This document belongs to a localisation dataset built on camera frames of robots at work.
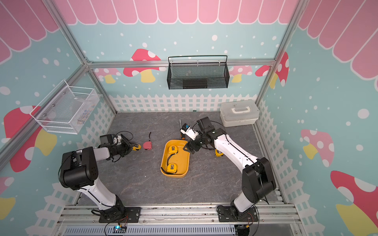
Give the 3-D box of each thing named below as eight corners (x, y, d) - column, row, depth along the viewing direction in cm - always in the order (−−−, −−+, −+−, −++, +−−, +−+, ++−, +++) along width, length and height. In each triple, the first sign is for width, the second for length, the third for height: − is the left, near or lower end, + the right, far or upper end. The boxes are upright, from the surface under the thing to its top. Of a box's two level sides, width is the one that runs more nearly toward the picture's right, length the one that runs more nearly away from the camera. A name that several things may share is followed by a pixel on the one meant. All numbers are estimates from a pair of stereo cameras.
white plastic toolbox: (222, 128, 113) (224, 116, 103) (219, 109, 126) (221, 97, 116) (256, 128, 113) (263, 116, 102) (250, 109, 126) (255, 97, 116)
